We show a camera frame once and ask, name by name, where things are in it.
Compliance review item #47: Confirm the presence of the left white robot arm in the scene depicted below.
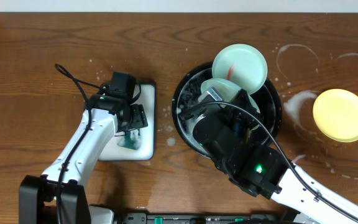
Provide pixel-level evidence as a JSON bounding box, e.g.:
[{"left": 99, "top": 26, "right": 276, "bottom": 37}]
[{"left": 19, "top": 72, "right": 156, "bottom": 223}]

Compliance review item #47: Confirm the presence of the round black tray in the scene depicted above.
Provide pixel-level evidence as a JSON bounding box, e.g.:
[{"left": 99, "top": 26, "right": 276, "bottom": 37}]
[{"left": 172, "top": 62, "right": 282, "bottom": 158}]

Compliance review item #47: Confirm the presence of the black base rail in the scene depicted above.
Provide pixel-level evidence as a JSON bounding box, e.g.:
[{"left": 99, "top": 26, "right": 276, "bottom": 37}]
[{"left": 112, "top": 212, "right": 290, "bottom": 224}]

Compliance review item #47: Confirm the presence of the mint plate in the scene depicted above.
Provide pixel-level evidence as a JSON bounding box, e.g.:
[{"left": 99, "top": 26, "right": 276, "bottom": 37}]
[
  {"left": 200, "top": 77, "right": 261, "bottom": 131},
  {"left": 212, "top": 44, "right": 268, "bottom": 95}
]

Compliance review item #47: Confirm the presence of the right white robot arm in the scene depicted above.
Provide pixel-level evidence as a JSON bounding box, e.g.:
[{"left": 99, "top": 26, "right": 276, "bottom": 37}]
[{"left": 184, "top": 87, "right": 358, "bottom": 223}]

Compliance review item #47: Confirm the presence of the green scrubbing sponge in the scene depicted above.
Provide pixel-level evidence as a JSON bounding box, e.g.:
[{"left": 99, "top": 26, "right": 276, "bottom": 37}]
[{"left": 117, "top": 129, "right": 142, "bottom": 150}]

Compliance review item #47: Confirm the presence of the yellow plate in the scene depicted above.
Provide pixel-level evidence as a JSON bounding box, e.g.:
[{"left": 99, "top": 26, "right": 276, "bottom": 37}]
[{"left": 312, "top": 89, "right": 358, "bottom": 142}]

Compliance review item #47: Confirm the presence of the rectangular black foam tray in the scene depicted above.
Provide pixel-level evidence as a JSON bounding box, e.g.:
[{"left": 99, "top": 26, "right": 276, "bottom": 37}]
[{"left": 99, "top": 83, "right": 155, "bottom": 161}]

